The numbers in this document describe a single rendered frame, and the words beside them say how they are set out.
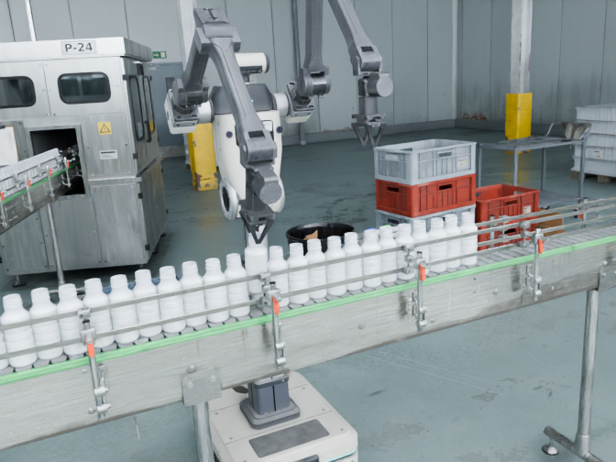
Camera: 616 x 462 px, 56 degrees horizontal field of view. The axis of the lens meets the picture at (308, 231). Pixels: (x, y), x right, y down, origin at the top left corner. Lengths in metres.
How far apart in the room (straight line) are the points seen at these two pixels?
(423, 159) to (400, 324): 2.26
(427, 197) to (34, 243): 3.29
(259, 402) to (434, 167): 2.17
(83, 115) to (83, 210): 0.78
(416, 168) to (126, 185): 2.49
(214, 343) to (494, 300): 0.93
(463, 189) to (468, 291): 2.36
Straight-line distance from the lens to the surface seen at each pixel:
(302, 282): 1.61
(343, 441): 2.40
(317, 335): 1.66
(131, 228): 5.23
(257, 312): 1.61
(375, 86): 1.74
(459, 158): 4.16
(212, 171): 9.27
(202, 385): 1.59
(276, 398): 2.47
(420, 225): 1.79
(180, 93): 1.96
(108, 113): 5.10
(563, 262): 2.18
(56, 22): 13.51
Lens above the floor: 1.61
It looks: 15 degrees down
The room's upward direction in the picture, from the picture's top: 3 degrees counter-clockwise
